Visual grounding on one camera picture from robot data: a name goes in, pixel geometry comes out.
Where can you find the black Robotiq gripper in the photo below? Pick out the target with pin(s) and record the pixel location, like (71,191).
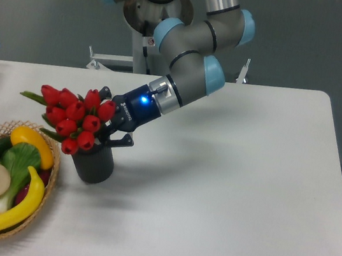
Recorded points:
(124,113)

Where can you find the red tulip bouquet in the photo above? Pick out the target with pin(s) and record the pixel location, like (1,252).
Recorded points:
(75,120)

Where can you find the dark grey ribbed vase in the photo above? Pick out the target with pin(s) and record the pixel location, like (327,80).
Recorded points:
(95,165)

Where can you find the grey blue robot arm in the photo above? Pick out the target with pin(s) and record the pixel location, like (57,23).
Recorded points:
(187,49)

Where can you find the dark red vegetable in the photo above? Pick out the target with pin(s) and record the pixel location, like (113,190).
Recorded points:
(44,175)

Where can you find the yellow squash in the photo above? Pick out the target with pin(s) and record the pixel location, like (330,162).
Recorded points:
(24,134)

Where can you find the green bok choy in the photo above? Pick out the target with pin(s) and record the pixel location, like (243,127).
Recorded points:
(16,160)

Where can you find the woven wicker basket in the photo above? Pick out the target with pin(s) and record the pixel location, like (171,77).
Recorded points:
(5,130)

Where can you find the yellow banana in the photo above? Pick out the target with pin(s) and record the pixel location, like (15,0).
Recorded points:
(28,205)

